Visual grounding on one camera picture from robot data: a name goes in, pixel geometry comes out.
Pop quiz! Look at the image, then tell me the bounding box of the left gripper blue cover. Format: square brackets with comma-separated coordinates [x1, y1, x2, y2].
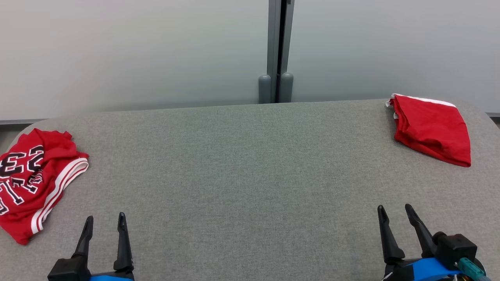
[72, 212, 135, 281]

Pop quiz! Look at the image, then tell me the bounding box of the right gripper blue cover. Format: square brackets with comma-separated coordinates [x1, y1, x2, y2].
[377, 203, 462, 281]

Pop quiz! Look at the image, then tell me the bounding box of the right arm cable teal plug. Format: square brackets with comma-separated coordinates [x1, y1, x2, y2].
[458, 257, 491, 281]

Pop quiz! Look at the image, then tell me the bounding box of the plain red garment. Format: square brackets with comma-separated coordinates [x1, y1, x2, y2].
[386, 93, 472, 167]

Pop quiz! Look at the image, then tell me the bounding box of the red jersey with black number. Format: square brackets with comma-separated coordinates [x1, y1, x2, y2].
[0, 128, 89, 245]

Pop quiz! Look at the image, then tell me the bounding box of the grey cylindrical post foot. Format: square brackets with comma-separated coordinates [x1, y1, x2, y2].
[258, 75, 272, 104]
[280, 72, 294, 103]

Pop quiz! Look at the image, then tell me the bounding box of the grey partition post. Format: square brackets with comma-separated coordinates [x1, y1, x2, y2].
[267, 0, 295, 103]

